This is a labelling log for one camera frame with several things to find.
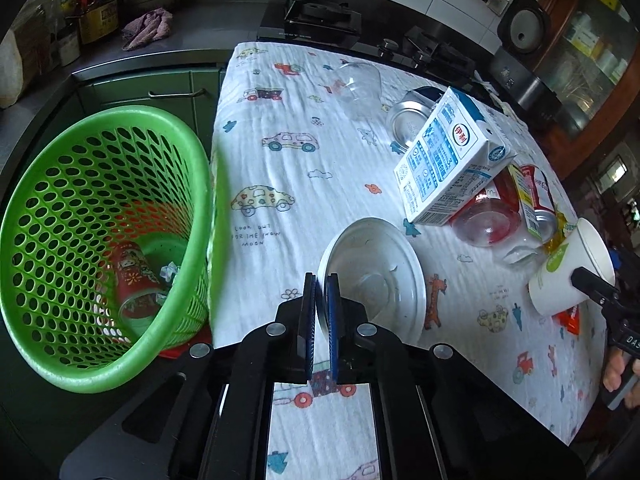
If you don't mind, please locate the white green paper cup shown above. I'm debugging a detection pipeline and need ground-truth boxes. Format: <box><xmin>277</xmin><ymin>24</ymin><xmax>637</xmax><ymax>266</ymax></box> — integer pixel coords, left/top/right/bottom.
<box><xmin>528</xmin><ymin>217</ymin><xmax>617</xmax><ymax>317</ymax></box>

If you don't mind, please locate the metal cabinet handle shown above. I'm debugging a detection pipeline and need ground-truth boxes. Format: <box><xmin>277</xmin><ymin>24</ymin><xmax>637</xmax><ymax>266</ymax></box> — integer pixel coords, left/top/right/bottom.
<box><xmin>148</xmin><ymin>89</ymin><xmax>207</xmax><ymax>100</ymax></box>

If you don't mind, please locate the yellow snack wrapper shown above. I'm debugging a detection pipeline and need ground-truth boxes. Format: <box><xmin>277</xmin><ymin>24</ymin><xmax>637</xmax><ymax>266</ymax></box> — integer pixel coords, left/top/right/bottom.
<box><xmin>542</xmin><ymin>210</ymin><xmax>581</xmax><ymax>256</ymax></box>

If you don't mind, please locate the black silver rice cooker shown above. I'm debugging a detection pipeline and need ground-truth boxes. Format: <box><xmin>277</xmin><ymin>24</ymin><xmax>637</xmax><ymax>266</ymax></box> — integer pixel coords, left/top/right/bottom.
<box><xmin>487</xmin><ymin>0</ymin><xmax>553</xmax><ymax>111</ymax></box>

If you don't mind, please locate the clear red plastic bottle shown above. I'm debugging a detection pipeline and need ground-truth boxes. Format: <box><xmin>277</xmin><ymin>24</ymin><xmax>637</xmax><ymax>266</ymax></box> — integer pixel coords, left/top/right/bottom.
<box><xmin>451</xmin><ymin>175</ymin><xmax>543</xmax><ymax>266</ymax></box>

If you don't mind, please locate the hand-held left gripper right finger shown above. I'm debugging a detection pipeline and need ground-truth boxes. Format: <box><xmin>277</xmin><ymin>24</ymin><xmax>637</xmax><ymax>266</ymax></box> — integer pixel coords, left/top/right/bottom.
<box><xmin>324</xmin><ymin>274</ymin><xmax>583</xmax><ymax>480</ymax></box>

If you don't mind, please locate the printed tablecloth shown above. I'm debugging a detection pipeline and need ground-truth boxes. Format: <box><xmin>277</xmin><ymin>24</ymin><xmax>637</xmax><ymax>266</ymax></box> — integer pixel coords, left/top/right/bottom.
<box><xmin>207</xmin><ymin>40</ymin><xmax>613</xmax><ymax>480</ymax></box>

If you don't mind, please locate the white blue milk carton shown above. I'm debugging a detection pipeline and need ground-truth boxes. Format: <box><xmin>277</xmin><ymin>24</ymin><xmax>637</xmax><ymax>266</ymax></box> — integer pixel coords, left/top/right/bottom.
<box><xmin>394</xmin><ymin>86</ymin><xmax>518</xmax><ymax>226</ymax></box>

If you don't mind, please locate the dark sauce bottle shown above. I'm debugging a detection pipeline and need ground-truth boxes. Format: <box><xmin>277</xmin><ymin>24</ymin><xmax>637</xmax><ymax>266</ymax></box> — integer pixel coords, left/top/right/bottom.
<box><xmin>50</xmin><ymin>0</ymin><xmax>83</xmax><ymax>66</ymax></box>

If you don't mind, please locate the purple rag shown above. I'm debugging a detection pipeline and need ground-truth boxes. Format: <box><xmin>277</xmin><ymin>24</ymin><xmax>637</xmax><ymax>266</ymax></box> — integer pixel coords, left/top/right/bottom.
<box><xmin>121</xmin><ymin>7</ymin><xmax>174</xmax><ymax>52</ymax></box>

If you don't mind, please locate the red printed cup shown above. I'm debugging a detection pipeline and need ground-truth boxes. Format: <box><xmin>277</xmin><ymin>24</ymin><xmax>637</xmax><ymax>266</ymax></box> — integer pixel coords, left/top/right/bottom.
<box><xmin>109</xmin><ymin>240</ymin><xmax>168</xmax><ymax>331</ymax></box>

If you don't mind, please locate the person's right hand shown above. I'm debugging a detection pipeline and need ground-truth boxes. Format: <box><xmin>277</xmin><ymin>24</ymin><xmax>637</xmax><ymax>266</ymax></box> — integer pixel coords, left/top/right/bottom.
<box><xmin>602</xmin><ymin>347</ymin><xmax>640</xmax><ymax>395</ymax></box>

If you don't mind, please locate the blue silver can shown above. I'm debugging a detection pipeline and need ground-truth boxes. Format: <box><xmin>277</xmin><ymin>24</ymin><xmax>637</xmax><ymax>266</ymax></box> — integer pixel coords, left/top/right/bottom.
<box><xmin>389</xmin><ymin>87</ymin><xmax>446</xmax><ymax>148</ymax></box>

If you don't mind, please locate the orange snack wrapper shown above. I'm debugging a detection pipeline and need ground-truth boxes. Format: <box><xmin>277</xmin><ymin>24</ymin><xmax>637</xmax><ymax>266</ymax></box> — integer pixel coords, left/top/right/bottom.
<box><xmin>552</xmin><ymin>307</ymin><xmax>583</xmax><ymax>336</ymax></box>

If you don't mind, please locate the white plastic bowl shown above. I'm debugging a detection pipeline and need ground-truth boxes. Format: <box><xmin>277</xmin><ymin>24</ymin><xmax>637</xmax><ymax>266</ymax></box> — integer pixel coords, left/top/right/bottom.
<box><xmin>317</xmin><ymin>217</ymin><xmax>427</xmax><ymax>348</ymax></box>

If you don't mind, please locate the green plastic basket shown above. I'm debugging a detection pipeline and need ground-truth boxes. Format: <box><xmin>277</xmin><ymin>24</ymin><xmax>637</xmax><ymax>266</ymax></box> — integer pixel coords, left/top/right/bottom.
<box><xmin>0</xmin><ymin>106</ymin><xmax>217</xmax><ymax>394</ymax></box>

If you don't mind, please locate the wooden glass cabinet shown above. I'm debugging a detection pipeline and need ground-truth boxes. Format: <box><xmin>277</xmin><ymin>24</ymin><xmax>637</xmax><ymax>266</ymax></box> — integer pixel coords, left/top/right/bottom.
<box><xmin>530</xmin><ymin>0</ymin><xmax>640</xmax><ymax>181</ymax></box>

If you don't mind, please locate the red drink can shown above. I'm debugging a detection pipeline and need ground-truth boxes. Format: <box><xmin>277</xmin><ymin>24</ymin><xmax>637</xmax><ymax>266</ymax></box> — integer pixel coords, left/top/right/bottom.
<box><xmin>517</xmin><ymin>164</ymin><xmax>560</xmax><ymax>241</ymax></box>

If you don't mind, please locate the black gas stove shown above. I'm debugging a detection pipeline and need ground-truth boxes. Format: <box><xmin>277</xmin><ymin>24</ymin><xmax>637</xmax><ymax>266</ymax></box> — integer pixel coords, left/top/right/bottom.
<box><xmin>257</xmin><ymin>0</ymin><xmax>481</xmax><ymax>73</ymax></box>

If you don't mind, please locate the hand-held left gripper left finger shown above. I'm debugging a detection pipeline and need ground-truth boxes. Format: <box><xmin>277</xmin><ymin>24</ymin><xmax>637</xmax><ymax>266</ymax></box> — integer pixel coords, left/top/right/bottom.
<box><xmin>65</xmin><ymin>272</ymin><xmax>317</xmax><ymax>480</ymax></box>

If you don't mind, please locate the white plastic bag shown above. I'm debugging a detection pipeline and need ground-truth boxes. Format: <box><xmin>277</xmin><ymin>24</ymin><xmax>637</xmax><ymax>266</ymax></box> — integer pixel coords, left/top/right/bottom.
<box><xmin>0</xmin><ymin>25</ymin><xmax>26</xmax><ymax>108</ymax></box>

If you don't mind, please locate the clear plastic cup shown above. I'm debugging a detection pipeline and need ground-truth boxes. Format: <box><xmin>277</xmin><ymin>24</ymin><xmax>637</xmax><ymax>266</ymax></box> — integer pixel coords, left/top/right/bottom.
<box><xmin>332</xmin><ymin>60</ymin><xmax>383</xmax><ymax>121</ymax></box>

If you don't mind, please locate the yellow label oil bottle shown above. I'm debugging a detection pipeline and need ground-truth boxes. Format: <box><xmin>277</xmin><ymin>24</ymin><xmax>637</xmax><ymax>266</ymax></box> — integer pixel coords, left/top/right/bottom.
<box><xmin>77</xmin><ymin>0</ymin><xmax>121</xmax><ymax>46</ymax></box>

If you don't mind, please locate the green kitchen cabinet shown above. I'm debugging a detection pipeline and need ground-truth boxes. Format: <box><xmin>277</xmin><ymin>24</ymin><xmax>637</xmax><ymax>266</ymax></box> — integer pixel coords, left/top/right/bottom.
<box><xmin>72</xmin><ymin>62</ymin><xmax>231</xmax><ymax>161</ymax></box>

